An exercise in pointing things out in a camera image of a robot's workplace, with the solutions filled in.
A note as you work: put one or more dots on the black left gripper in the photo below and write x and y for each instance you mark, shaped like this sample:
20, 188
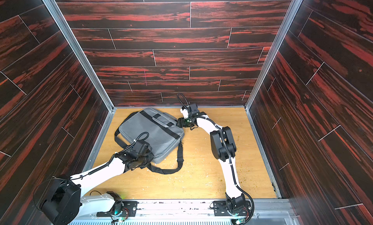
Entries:
151, 157

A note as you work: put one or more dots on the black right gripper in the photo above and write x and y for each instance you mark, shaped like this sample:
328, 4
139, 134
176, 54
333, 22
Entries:
181, 123

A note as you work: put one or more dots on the grey zippered laptop bag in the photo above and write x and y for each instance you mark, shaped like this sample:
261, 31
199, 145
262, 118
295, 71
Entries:
159, 130

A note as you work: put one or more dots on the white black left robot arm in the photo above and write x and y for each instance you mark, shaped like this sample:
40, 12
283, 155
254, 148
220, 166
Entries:
66, 198

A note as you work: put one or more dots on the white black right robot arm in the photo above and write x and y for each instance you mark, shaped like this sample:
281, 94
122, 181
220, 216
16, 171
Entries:
224, 150

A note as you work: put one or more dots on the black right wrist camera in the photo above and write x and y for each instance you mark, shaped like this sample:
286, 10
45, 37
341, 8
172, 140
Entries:
193, 110

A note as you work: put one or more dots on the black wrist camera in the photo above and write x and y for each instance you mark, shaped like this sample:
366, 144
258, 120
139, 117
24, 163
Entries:
193, 110
139, 149

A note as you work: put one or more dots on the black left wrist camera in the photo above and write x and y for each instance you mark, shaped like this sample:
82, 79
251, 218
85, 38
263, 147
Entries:
139, 149

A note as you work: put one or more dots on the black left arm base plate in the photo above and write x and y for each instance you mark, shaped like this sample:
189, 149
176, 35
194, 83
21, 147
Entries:
123, 209

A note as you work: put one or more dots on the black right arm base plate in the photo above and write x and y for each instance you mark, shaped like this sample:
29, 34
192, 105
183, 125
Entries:
221, 208

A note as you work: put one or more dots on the aluminium left corner post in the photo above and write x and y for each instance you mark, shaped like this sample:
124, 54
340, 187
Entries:
67, 32

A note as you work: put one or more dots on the aluminium corner post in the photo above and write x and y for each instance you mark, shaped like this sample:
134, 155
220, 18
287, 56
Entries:
67, 32
284, 27

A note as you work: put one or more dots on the aluminium front rail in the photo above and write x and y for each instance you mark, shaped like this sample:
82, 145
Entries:
193, 212

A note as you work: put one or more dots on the aluminium right corner post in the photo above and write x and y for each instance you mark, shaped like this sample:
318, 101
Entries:
284, 27

